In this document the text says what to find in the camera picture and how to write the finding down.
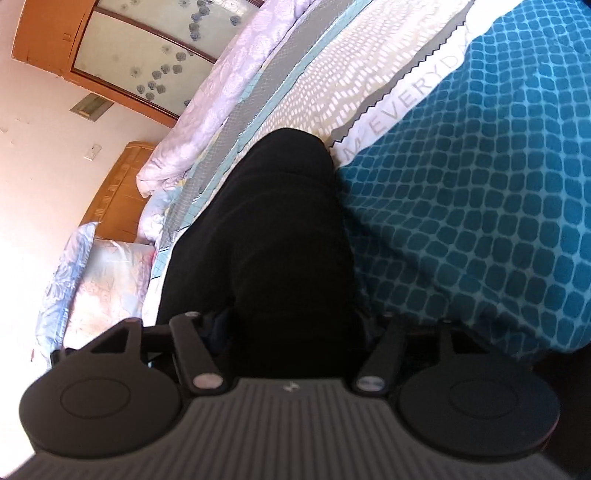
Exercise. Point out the wooden headboard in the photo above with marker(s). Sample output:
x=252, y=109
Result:
x=122, y=189

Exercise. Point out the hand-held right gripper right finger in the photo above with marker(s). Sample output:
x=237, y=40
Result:
x=388, y=341

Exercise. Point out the grey wall panel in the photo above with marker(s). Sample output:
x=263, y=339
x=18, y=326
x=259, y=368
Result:
x=91, y=107

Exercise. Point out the blue floral pillow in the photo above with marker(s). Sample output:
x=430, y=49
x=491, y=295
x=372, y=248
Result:
x=101, y=286

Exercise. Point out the teal patterned blanket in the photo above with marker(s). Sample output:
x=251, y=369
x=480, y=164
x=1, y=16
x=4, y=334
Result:
x=461, y=207

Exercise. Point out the wardrobe with frosted glass doors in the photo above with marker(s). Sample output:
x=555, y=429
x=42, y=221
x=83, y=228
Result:
x=138, y=50

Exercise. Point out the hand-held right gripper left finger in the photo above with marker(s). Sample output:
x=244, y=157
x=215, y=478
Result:
x=210, y=337

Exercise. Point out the black pants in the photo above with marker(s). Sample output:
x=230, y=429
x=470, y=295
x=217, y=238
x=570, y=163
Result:
x=277, y=240

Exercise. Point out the lavender floral quilt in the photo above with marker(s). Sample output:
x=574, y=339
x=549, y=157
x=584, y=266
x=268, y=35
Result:
x=217, y=92

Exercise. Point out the white wall switch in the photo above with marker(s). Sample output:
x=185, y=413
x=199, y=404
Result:
x=93, y=152

